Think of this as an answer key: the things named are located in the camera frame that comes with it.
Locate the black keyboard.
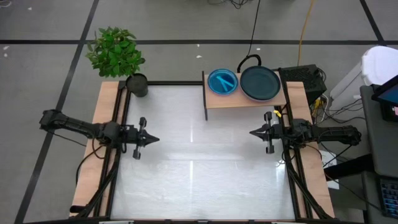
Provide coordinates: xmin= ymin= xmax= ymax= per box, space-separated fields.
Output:
xmin=377 ymin=179 xmax=398 ymax=218

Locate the black perforated box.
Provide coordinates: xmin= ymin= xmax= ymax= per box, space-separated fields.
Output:
xmin=279 ymin=64 xmax=328 ymax=105

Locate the green plant in black pot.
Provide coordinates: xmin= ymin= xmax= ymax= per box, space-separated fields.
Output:
xmin=85 ymin=26 xmax=149 ymax=98

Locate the dark teal large plate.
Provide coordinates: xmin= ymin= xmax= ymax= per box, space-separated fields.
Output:
xmin=239 ymin=65 xmax=282 ymax=102

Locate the cyan translucent small plate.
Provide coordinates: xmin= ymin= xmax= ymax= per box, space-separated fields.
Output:
xmin=207 ymin=68 xmax=239 ymax=96

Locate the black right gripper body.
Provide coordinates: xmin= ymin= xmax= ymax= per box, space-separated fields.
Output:
xmin=263 ymin=111 xmax=293 ymax=155

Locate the white paper sheet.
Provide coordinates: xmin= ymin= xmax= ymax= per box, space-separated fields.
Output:
xmin=318 ymin=150 xmax=340 ymax=190

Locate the black flat bar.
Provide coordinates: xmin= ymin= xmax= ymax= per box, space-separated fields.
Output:
xmin=323 ymin=154 xmax=374 ymax=181

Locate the black side cable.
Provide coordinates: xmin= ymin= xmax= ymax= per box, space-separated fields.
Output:
xmin=74 ymin=143 xmax=106 ymax=187

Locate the black aluminium rig frame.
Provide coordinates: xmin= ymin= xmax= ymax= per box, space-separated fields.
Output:
xmin=70 ymin=80 xmax=336 ymax=224

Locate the black hanging cable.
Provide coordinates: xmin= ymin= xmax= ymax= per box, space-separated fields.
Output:
xmin=236 ymin=0 xmax=262 ymax=72

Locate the white plastic lid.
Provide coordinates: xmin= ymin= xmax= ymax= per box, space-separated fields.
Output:
xmin=360 ymin=45 xmax=398 ymax=86

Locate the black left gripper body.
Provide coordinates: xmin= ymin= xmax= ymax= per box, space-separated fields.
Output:
xmin=119 ymin=116 xmax=147 ymax=160

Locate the yellow hanging cable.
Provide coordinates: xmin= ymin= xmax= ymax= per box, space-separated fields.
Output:
xmin=297 ymin=0 xmax=317 ymax=67

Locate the dark grey cart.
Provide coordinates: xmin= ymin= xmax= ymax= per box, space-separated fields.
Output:
xmin=359 ymin=83 xmax=398 ymax=224

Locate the black tablet screen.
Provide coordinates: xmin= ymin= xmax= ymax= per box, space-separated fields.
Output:
xmin=371 ymin=74 xmax=398 ymax=122

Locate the wooden shelf with black frame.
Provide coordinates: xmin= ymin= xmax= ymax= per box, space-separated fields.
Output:
xmin=201 ymin=70 xmax=289 ymax=121

